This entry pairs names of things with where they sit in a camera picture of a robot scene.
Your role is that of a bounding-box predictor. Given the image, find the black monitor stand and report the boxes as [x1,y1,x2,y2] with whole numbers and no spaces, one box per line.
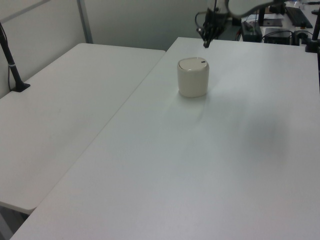
[257,4,267,27]

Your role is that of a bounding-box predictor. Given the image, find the grey partition rail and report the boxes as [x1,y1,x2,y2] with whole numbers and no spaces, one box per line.
[0,0,51,21]

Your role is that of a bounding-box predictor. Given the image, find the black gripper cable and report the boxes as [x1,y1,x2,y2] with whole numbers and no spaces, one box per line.
[194,10,209,29]

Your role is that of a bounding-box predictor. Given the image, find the black electronics box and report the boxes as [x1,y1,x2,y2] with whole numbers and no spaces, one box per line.
[240,20,264,43]

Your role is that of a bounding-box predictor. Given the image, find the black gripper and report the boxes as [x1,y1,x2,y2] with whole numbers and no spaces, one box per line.
[196,7,228,49]

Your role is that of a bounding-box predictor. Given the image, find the black keyboard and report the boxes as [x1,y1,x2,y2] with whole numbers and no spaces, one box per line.
[284,6,314,29]

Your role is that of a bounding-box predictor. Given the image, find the grey metal partition post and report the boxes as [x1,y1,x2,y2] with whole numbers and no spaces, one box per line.
[76,0,94,45]

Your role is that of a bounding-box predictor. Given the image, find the black camera stand pole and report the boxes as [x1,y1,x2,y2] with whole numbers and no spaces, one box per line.
[304,0,320,54]

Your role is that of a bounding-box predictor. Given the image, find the black pole with base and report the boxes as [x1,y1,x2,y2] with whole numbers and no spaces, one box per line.
[0,21,32,93]

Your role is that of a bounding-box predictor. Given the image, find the black flat device box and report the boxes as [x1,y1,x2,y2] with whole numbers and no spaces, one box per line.
[264,27,294,46]

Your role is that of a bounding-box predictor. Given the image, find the beige trash bin with lid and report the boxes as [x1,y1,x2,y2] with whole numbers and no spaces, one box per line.
[177,56,211,98]

